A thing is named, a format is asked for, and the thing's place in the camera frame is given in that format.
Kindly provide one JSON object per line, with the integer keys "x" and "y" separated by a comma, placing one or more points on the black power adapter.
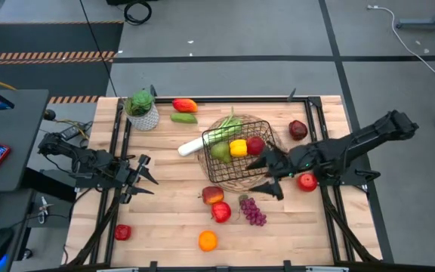
{"x": 72, "y": 131}

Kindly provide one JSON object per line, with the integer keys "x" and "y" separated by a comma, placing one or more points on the green cucumber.
{"x": 183, "y": 118}

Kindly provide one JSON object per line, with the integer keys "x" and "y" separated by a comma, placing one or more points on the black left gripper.
{"x": 127, "y": 177}

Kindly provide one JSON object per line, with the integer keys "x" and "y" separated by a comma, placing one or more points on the red-yellow apple with stem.
{"x": 213, "y": 195}

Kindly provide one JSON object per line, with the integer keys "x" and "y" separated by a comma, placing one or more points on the black frame bracket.
{"x": 153, "y": 91}
{"x": 291, "y": 95}

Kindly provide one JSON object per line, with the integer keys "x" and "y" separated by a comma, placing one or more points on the dark low desk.
{"x": 6, "y": 204}

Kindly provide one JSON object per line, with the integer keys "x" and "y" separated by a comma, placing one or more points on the white and green leek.
{"x": 191, "y": 147}

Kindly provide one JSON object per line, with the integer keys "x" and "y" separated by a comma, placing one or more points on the orange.
{"x": 207, "y": 241}

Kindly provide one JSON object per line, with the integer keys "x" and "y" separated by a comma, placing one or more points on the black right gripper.
{"x": 291, "y": 162}

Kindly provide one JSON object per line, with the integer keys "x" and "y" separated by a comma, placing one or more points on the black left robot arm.
{"x": 89, "y": 158}

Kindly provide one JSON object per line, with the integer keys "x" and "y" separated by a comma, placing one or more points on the grey desk leg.
{"x": 429, "y": 24}

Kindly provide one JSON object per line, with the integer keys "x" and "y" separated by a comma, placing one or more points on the yellow bell pepper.
{"x": 238, "y": 148}

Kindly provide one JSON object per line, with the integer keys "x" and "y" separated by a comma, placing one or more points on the green artificial plant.
{"x": 140, "y": 102}

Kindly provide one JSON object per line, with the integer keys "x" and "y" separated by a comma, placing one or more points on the black aluminium rig frame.
{"x": 221, "y": 99}

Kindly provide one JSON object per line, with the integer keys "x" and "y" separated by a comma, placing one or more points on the green pear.
{"x": 220, "y": 152}

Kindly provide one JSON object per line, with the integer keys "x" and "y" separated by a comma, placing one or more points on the red apple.
{"x": 307, "y": 182}
{"x": 221, "y": 212}
{"x": 255, "y": 146}

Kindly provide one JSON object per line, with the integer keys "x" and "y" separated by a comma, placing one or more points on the black hazard-striped floor mat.
{"x": 51, "y": 38}

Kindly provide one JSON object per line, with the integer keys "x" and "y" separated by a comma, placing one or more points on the red-orange mango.
{"x": 184, "y": 106}

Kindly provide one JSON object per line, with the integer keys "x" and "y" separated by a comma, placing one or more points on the black round knob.
{"x": 49, "y": 115}

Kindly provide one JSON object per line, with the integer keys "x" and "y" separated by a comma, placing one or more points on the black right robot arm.
{"x": 372, "y": 136}

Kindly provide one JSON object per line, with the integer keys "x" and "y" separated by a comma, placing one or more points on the white triangle-patterned plant pot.
{"x": 144, "y": 121}

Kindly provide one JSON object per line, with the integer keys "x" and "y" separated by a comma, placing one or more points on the dark red pomegranate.
{"x": 298, "y": 130}

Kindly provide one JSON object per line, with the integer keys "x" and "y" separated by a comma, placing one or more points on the small red bell pepper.
{"x": 122, "y": 232}

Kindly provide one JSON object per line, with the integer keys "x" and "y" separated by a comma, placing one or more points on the purple grape bunch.
{"x": 253, "y": 212}

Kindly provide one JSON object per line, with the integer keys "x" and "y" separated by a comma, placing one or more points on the black side desk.
{"x": 17, "y": 132}

